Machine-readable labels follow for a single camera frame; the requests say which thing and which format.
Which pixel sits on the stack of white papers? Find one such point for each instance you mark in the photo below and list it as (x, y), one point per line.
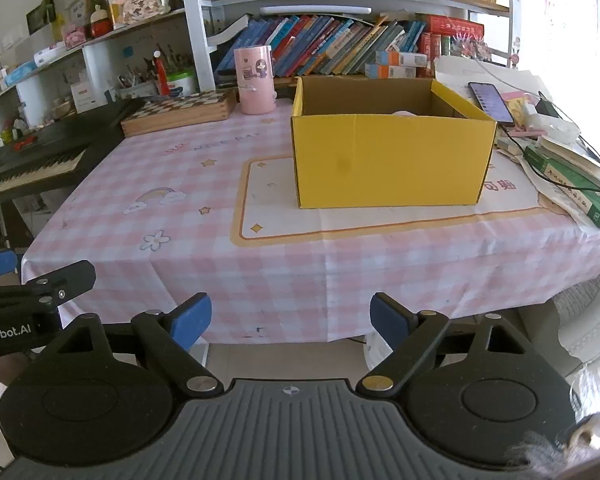
(460, 72)

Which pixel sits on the black keyboard stand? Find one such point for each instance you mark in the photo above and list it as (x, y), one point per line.
(10, 222)

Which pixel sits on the light blue flat box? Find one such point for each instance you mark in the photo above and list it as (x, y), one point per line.
(19, 72)

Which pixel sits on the row of colourful books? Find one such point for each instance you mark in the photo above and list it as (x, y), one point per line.
(320, 45)

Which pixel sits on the black power adapter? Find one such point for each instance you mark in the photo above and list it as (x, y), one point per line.
(550, 108)

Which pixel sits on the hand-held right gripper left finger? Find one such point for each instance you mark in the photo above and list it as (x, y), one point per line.
(192, 317)

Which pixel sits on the white patterned cloth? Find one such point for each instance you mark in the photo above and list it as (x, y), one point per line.
(590, 320)

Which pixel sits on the white box red label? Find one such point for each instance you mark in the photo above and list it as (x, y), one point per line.
(86, 97)

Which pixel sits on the white bookshelf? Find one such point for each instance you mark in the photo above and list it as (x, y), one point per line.
(200, 25)

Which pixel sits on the red game box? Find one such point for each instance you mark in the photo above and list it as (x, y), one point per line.
(455, 25)

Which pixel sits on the pink pen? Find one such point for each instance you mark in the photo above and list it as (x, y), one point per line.
(524, 132)

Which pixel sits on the yellow booklet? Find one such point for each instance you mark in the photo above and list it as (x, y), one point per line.
(521, 110)

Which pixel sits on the black smartphone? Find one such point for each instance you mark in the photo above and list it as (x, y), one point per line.
(490, 102)

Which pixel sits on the white lamp bar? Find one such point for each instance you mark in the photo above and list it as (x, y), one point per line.
(315, 10)

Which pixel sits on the black electronic keyboard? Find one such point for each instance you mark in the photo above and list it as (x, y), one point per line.
(45, 145)

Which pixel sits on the wooden chess board box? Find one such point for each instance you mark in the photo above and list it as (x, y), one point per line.
(180, 112)

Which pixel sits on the white corner shelf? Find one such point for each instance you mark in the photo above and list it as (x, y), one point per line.
(95, 60)

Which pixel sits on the green and white book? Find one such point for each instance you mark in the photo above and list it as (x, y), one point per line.
(570, 185)

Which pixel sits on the white tub green lid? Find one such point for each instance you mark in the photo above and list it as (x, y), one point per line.
(181, 85)

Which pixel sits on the pink cylindrical container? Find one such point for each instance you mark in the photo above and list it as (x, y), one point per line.
(254, 82)

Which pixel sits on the grey fur sleeve trim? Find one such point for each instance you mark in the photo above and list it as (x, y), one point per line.
(545, 452)

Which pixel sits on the red round jar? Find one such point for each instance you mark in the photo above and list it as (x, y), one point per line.
(101, 25)

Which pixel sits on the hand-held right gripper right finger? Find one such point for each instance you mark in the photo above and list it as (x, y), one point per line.
(387, 315)

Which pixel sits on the white curved bookend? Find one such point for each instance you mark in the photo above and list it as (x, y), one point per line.
(227, 32)

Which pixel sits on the yellow cardboard box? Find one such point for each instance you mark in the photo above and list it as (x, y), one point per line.
(380, 160)

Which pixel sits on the red bottle with white cap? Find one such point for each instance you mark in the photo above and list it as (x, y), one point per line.
(161, 75)

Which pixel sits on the orange and white carton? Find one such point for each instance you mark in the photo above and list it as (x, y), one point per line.
(400, 58)
(392, 71)

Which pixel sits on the pen holder with brushes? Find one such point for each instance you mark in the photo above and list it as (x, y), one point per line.
(137, 82)

